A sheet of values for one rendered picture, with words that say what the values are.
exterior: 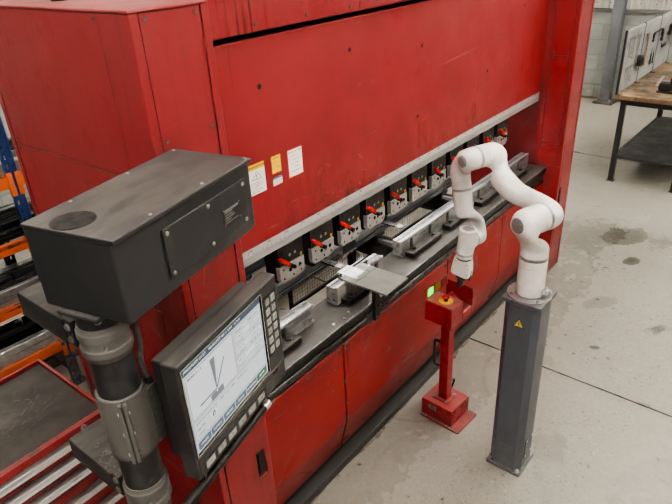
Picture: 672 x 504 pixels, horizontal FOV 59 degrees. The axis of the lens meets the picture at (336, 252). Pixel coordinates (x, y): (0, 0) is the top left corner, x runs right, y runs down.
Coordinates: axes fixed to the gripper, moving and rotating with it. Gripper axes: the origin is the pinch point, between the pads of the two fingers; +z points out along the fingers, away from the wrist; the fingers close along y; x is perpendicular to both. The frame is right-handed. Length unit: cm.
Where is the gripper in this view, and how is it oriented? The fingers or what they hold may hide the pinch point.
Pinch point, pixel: (460, 282)
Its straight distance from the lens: 310.0
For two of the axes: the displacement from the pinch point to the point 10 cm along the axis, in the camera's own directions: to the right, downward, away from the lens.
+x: 6.6, -3.8, 6.4
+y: 7.5, 3.6, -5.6
